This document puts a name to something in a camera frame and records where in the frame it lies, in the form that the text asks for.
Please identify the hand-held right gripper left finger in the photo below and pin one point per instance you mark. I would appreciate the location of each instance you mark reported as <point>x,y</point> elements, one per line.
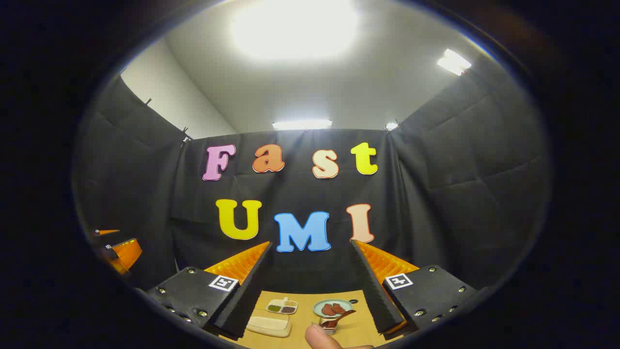
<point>247,295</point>

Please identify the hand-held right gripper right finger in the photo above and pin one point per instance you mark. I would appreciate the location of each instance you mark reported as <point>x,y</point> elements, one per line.
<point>375,295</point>

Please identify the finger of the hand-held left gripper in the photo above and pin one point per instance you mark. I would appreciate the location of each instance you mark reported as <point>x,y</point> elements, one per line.
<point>105,232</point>
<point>130,254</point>

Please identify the brown wooden spoon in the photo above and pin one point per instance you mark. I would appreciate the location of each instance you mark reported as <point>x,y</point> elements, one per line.
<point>339,317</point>

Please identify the clear chopstick holder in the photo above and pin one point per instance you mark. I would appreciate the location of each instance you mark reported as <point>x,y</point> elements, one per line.
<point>329,329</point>

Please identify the cream rectangular box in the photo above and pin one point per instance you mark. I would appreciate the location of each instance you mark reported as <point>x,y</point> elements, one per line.
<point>269,324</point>

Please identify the white divided dish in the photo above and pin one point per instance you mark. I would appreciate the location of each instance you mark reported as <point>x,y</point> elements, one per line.
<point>282,306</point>

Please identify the brown meat piece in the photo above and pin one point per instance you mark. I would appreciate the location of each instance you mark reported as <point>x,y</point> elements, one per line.
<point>328,309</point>
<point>338,308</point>

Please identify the pale green plate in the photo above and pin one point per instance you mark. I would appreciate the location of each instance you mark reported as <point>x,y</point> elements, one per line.
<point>319,304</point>

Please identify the black backdrop cloth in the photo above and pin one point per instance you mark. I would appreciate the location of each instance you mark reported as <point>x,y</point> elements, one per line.
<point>460,194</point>

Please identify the small ceiling light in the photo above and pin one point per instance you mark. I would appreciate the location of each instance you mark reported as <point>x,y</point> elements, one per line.
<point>391,126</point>

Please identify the rectangular ceiling light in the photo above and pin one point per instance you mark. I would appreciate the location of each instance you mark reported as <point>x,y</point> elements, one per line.
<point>302,124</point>
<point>454,62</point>

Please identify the large bright ceiling light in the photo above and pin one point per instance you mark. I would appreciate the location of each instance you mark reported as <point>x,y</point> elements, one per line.
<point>295,26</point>

